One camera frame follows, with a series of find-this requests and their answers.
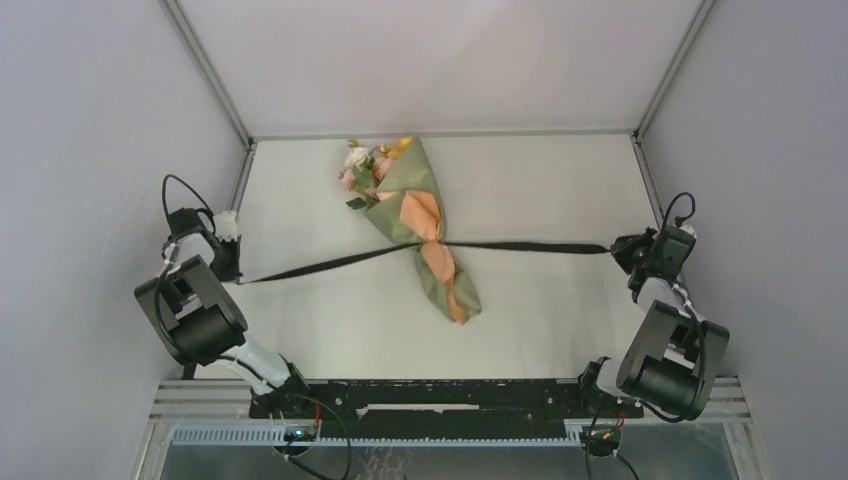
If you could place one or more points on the yellow fake flower stem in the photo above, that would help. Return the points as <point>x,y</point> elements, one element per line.
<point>396,149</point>

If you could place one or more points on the pink fake flower stem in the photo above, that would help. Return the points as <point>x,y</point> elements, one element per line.
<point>381,169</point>

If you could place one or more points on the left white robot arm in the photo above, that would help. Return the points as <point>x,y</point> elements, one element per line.
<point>200,324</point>

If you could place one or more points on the black mounting base plate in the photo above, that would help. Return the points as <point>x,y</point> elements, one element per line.
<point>551,398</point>

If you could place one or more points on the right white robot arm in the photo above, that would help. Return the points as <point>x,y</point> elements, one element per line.
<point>673,361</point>

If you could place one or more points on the orange wrapping paper sheet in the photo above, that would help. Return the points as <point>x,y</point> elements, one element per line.
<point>409,211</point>

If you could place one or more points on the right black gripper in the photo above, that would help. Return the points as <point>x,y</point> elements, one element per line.
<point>623,250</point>

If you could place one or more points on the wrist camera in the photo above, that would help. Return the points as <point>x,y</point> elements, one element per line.
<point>187,221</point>
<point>675,244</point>

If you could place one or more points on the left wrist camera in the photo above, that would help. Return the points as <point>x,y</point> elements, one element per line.
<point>187,221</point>

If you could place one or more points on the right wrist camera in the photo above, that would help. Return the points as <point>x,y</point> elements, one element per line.
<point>675,244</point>

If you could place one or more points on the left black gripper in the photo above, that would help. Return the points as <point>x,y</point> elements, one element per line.
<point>233,272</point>

